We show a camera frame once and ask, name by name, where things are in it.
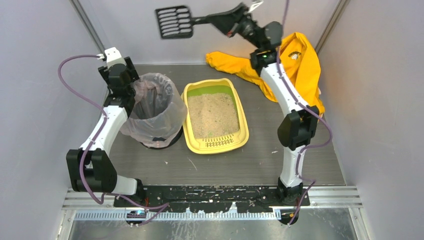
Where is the black litter scoop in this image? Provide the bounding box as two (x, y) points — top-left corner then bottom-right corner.
(154, 5), (209, 40)

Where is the bin with pink bag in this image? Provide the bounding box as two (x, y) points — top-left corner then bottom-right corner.
(120, 73), (188, 150)

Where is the yellow green litter box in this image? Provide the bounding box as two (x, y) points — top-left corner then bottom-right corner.
(180, 78), (249, 155)

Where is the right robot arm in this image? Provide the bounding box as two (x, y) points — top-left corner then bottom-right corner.
(205, 3), (320, 203)

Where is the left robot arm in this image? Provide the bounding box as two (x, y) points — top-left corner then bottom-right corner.
(66, 54), (146, 204)

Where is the cat litter sand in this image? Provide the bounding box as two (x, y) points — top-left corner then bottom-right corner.
(187, 93), (240, 139)

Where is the yellow sweatshirt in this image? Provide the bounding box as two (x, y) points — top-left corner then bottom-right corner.
(205, 32), (325, 117)

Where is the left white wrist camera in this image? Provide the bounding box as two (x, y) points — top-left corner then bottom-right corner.
(95, 47), (127, 69)

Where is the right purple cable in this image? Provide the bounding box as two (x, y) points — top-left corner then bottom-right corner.
(276, 0), (334, 226)

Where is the purple cable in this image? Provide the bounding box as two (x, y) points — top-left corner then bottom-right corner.
(276, 0), (334, 226)
(57, 53), (170, 227)

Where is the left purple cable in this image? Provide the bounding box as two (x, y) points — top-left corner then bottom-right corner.
(57, 53), (170, 227)

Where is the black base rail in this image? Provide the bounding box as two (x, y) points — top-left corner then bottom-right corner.
(129, 185), (310, 215)

